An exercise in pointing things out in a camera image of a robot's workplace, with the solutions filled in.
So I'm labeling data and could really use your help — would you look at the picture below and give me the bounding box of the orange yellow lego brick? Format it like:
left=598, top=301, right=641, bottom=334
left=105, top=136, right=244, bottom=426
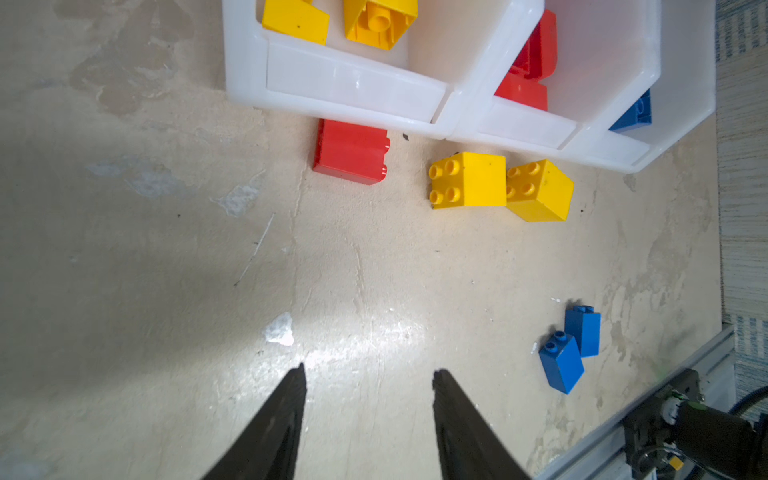
left=343, top=0, right=418, bottom=51

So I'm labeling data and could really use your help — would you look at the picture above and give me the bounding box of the small red lego brick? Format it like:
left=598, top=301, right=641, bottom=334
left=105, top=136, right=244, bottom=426
left=312, top=119, right=391, bottom=185

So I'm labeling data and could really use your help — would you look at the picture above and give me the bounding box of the white left plastic bin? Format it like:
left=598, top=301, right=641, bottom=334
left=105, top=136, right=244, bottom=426
left=222, top=1, right=544, bottom=139

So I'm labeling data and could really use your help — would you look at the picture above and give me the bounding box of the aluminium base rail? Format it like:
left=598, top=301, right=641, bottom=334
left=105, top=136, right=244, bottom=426
left=539, top=326, right=767, bottom=479

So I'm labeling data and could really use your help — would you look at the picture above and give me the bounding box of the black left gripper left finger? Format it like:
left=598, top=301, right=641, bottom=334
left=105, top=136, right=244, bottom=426
left=203, top=364, right=307, bottom=480

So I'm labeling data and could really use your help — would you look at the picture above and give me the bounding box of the white right plastic bin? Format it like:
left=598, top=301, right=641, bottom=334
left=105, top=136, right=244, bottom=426
left=562, top=1, right=716, bottom=173

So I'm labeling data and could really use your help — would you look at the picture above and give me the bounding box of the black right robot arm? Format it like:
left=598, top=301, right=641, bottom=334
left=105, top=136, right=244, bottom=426
left=622, top=369, right=767, bottom=479

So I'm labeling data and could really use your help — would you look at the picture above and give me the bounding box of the white middle plastic bin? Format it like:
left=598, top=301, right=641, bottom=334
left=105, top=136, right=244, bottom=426
left=451, top=1, right=661, bottom=152

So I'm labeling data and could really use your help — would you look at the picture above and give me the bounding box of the blue two-stud lego brick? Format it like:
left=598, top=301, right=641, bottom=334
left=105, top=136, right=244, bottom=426
left=610, top=90, right=652, bottom=133

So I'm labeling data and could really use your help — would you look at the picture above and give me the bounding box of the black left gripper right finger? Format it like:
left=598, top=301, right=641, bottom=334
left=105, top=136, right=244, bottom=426
left=432, top=369, right=529, bottom=480

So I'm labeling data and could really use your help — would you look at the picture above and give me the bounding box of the long red lego brick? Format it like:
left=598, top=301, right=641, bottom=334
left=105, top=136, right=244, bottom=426
left=495, top=73, right=548, bottom=111

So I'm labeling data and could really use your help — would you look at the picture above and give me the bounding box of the white plastic bin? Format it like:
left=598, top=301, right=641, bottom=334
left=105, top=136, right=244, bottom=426
left=222, top=1, right=544, bottom=139
left=562, top=1, right=716, bottom=173
left=451, top=1, right=661, bottom=152

